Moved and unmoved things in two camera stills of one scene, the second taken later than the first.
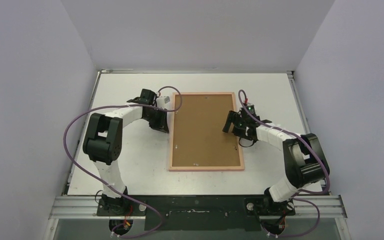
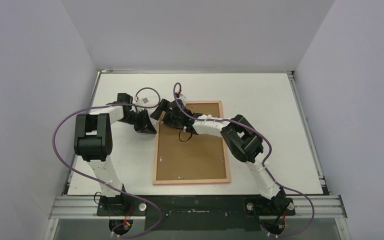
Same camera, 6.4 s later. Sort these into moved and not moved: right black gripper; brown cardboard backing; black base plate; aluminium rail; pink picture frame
Moved: brown cardboard backing; pink picture frame; right black gripper
Not moved: aluminium rail; black base plate
